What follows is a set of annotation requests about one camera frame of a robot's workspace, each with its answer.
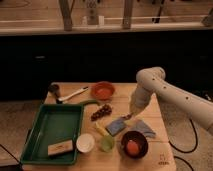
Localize green curved vegetable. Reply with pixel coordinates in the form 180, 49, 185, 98
78, 100, 100, 106

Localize wooden block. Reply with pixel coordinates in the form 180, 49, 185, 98
48, 140, 73, 156

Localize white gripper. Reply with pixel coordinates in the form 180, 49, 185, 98
123, 85, 152, 120

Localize green plastic cup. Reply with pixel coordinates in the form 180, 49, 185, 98
100, 136, 115, 152

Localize blue cloth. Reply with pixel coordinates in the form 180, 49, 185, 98
132, 120, 156, 138

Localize white plastic cup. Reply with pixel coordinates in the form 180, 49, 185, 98
76, 133, 95, 153

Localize black round brush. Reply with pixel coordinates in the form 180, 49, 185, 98
48, 84, 61, 104

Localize orange ball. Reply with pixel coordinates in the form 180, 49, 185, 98
126, 141, 139, 156

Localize orange bowl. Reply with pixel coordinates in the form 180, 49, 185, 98
91, 81, 115, 100

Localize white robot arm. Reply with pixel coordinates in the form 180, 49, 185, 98
129, 67, 213, 136

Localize dark grape bunch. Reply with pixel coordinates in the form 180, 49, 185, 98
91, 104, 112, 121

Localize white spoon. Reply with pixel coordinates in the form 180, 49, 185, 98
58, 86, 89, 102

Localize dark bowl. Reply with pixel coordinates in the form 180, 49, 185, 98
121, 131, 148, 159

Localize green plastic tray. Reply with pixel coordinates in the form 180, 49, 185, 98
20, 104, 84, 165

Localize blue sponge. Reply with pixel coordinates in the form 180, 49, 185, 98
106, 118, 126, 136

